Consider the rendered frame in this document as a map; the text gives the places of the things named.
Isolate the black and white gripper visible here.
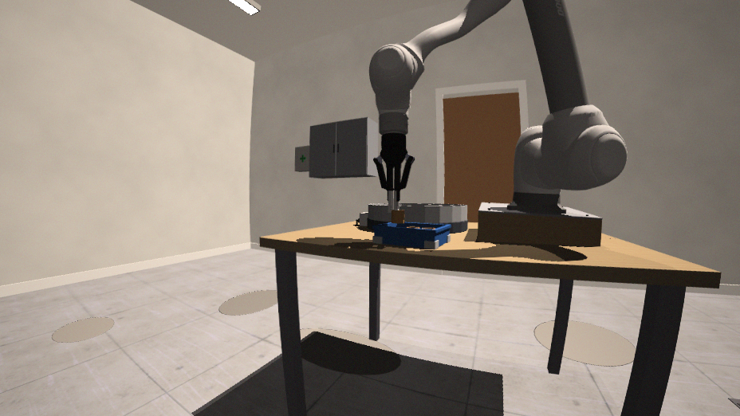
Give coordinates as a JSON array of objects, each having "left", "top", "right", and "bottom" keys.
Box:
[{"left": 373, "top": 133, "right": 415, "bottom": 213}]

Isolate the blue plastic crate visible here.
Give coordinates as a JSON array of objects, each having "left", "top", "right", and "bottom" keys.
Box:
[{"left": 372, "top": 222, "right": 451, "bottom": 249}]

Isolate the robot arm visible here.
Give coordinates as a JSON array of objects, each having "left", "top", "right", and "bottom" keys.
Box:
[{"left": 369, "top": 0, "right": 627, "bottom": 214}]

